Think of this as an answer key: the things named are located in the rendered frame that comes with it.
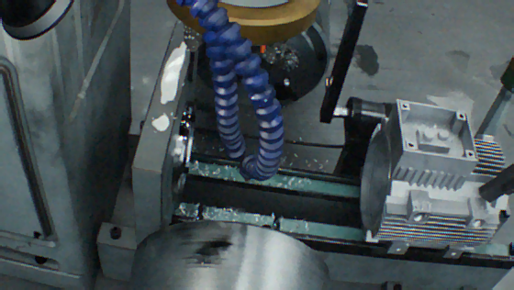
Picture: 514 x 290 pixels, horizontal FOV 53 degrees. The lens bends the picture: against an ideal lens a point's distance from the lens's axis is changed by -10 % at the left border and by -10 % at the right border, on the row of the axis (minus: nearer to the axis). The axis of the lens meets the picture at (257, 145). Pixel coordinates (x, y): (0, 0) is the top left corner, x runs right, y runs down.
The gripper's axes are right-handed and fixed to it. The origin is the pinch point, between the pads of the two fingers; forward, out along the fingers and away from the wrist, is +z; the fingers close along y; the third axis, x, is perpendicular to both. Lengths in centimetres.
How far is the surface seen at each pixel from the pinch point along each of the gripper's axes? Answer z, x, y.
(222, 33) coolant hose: -5, -52, 16
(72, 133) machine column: 26, -54, 7
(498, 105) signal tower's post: 4.6, 19.3, -34.5
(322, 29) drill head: 13.7, -24.5, -28.0
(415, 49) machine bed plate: 24, 20, -72
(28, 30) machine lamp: -2, -64, 23
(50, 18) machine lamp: -3, -63, 23
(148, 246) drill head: 24, -41, 17
